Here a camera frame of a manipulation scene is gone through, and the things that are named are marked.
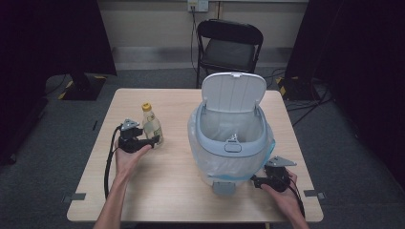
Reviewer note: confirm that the black stand base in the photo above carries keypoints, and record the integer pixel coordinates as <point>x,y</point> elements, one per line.
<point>297,89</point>
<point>82,87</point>

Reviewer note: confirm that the dark curtain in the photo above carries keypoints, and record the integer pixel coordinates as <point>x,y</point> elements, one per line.
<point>359,63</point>
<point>47,35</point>

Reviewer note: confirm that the white pedal trash bin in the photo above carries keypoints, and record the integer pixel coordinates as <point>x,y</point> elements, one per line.
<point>234,92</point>

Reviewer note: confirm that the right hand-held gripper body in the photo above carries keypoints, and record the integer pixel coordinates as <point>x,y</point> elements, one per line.
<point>278,175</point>

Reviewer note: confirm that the person's right hand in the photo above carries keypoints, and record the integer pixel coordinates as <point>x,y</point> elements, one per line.
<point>283,198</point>

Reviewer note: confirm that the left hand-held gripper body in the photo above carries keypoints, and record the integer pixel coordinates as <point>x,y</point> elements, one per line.
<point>130,140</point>

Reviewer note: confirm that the clear plastic bin liner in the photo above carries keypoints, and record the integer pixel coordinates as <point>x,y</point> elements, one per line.
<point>219,165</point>

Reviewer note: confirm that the person's left hand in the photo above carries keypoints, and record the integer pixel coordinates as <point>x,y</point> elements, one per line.
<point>127,162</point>

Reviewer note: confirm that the white wall socket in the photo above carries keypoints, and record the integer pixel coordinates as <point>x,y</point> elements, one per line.
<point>198,5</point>

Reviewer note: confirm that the black folding chair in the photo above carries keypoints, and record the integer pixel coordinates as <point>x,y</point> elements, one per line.
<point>227,51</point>

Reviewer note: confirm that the clear bottle with yellow cap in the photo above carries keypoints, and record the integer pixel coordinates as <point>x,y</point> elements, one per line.
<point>152,125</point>

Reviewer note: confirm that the grey table bracket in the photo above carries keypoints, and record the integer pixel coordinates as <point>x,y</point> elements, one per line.
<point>314,194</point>
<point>74,197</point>

